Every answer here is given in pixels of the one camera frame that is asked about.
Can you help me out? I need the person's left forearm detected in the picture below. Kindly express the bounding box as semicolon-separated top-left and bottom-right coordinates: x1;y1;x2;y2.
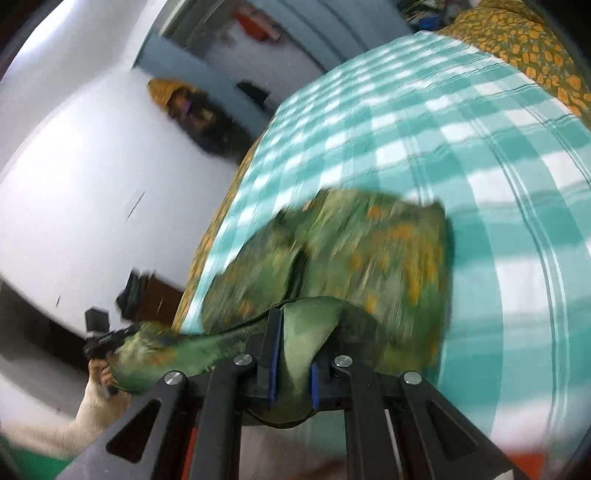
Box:
0;379;136;462

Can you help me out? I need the green cloth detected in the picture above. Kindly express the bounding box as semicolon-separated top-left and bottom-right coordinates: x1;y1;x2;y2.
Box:
0;434;70;480

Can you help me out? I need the yellow hooded garment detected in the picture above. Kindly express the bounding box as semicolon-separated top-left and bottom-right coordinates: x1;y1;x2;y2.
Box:
148;78;195;109

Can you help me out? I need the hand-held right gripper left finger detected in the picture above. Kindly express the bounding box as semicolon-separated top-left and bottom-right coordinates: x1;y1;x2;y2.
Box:
55;308;283;480

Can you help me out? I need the dark hanging coat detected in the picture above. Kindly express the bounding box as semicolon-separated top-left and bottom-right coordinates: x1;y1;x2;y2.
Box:
171;90;247;162

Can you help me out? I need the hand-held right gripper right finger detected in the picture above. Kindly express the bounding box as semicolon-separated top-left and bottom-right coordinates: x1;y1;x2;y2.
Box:
310;339;532;480

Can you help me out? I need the green patterned jacket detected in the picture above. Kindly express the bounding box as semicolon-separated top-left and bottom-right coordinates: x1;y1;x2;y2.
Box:
108;187;455;428

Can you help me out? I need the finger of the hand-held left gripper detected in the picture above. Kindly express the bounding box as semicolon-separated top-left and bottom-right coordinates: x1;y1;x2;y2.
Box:
110;323;141;352

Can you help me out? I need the dark clothing on cabinet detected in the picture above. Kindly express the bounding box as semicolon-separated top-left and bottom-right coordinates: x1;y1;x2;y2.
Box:
115;272;148;319

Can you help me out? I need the red hanging garment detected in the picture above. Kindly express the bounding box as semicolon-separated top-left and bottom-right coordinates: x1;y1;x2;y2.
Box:
233;9;282;42

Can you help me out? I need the brown wooden cabinet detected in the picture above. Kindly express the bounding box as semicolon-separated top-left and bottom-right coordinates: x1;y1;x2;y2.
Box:
134;272;185;333

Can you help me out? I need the small dark hanging garment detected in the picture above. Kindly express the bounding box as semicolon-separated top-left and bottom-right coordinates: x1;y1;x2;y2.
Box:
236;80;271;109

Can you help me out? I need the teal checkered bed sheet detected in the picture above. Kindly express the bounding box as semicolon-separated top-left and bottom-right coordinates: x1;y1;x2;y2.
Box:
178;30;591;455

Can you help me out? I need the pile of clothes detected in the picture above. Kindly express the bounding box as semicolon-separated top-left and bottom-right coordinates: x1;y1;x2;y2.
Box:
399;0;481;28

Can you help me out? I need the person's left hand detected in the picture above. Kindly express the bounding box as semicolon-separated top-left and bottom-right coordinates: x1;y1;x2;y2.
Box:
87;356;120;398

